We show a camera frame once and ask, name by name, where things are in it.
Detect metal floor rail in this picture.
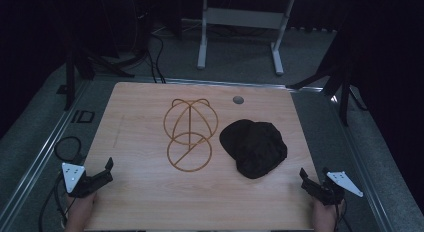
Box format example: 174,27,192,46
328,91,398,232
0,79,93,223

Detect person's left hand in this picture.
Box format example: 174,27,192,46
64,191,98,232

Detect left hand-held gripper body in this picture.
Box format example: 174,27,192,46
61,162,105,199

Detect black looped cable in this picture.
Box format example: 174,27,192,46
53,135,84,164

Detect black tripod stand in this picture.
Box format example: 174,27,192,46
287,28,369,128
55,38,136,112

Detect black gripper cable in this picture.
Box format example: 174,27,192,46
334,200,355,232
37,171,73,232

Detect gold wire hat stand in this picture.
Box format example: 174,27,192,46
162,98,220,173

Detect person's right hand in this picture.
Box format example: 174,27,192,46
311,196,346,232

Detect black floor cable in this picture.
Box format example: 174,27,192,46
145,31,168,85

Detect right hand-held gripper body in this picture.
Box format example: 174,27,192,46
308,167,365,207

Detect white desk frame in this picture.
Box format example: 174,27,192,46
196,0,296,77

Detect black cap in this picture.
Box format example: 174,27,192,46
218,118,288,180

